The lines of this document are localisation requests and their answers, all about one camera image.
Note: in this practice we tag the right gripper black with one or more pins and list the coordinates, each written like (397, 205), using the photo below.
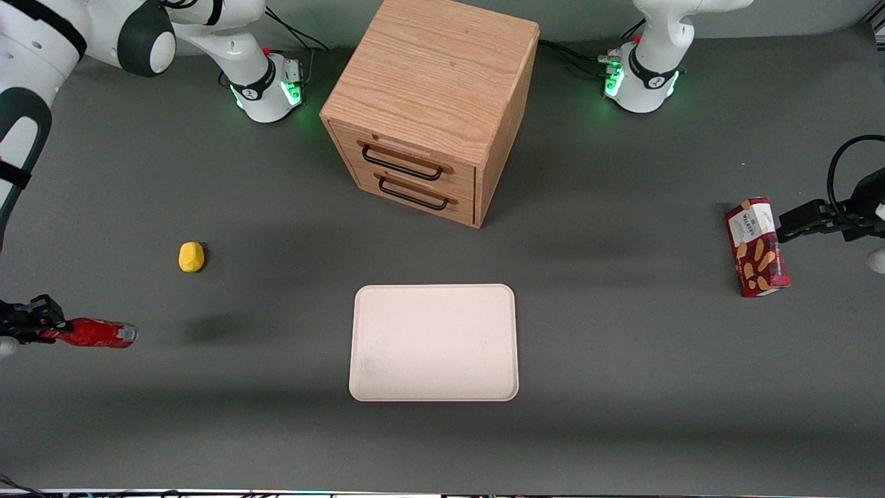
(15, 320)

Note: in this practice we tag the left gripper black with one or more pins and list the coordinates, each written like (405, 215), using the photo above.
(865, 196)

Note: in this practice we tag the red coke bottle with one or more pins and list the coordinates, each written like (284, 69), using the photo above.
(97, 333)

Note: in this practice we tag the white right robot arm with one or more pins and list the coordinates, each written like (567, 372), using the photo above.
(41, 41)

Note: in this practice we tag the white rectangular tray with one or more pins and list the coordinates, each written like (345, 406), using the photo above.
(433, 342)

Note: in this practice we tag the red shortbread biscuit box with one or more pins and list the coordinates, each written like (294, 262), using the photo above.
(757, 249)

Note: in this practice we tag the yellow lemon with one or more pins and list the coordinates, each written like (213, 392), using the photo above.
(191, 257)

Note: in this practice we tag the wooden drawer front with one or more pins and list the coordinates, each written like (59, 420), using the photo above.
(456, 207)
(460, 176)

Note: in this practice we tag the wooden drawer cabinet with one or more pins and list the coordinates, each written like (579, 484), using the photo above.
(429, 76)

